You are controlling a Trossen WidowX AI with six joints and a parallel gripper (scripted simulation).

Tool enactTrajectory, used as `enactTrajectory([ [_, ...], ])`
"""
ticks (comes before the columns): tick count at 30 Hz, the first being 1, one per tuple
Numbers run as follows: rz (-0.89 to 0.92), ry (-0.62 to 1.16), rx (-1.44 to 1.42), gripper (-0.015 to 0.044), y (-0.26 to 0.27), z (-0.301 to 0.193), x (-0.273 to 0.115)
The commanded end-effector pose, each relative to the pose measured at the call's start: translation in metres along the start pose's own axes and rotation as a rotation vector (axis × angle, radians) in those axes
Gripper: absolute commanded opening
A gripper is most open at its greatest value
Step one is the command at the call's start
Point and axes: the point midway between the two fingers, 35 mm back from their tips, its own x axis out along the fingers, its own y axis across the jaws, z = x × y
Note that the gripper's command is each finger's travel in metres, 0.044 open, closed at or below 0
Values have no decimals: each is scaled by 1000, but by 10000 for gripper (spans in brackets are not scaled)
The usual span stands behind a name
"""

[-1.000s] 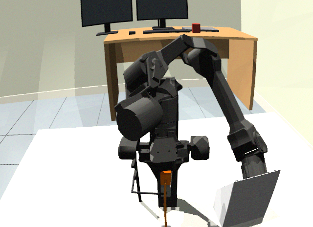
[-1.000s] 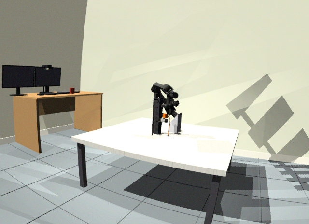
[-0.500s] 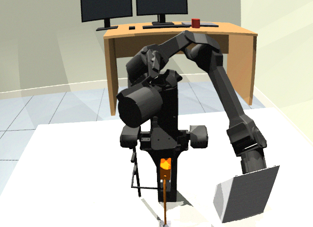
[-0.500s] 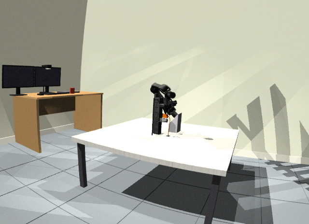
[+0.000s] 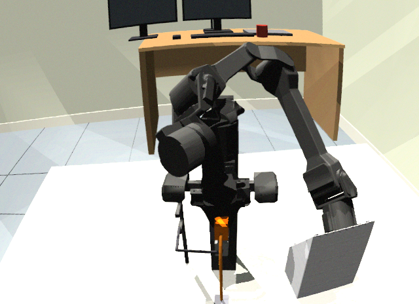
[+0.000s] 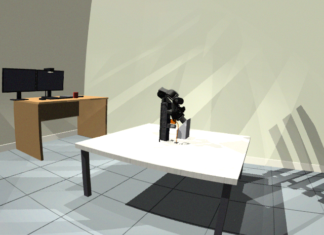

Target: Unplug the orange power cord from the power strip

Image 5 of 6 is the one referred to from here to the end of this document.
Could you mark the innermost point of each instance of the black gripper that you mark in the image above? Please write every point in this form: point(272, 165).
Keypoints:
point(264, 184)

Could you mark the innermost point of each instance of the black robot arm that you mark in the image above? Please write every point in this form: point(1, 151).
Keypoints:
point(192, 140)

